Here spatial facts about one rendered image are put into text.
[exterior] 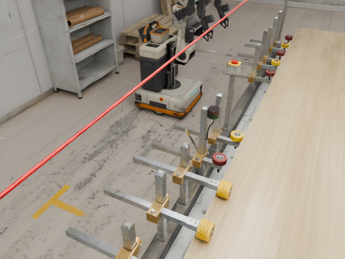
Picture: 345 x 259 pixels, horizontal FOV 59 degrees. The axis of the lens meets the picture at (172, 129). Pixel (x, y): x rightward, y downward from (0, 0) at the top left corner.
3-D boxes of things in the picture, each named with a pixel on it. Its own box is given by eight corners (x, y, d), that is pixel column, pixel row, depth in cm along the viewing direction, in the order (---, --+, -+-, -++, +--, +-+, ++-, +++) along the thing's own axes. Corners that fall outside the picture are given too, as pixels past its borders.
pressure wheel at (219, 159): (209, 173, 170) (210, 158, 164) (213, 165, 176) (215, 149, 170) (222, 178, 167) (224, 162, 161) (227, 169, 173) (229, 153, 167)
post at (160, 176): (157, 243, 150) (154, 172, 122) (160, 238, 152) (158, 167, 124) (164, 246, 148) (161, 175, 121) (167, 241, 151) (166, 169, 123)
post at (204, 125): (196, 174, 184) (200, 107, 156) (198, 171, 187) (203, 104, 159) (202, 177, 183) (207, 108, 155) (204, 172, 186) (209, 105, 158)
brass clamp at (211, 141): (206, 143, 191) (206, 136, 188) (213, 131, 201) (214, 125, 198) (215, 146, 189) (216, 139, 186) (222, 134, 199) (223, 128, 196)
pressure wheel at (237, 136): (233, 153, 185) (235, 138, 178) (226, 145, 191) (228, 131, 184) (244, 150, 187) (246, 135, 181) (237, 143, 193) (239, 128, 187)
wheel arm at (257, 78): (222, 75, 276) (222, 70, 274) (223, 73, 279) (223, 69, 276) (270, 84, 261) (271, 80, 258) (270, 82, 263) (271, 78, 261)
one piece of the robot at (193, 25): (180, 42, 320) (181, 21, 308) (191, 34, 341) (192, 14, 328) (194, 44, 315) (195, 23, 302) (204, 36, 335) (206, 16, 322)
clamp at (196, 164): (191, 166, 172) (191, 159, 169) (200, 152, 182) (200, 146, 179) (200, 169, 170) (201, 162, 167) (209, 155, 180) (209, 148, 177)
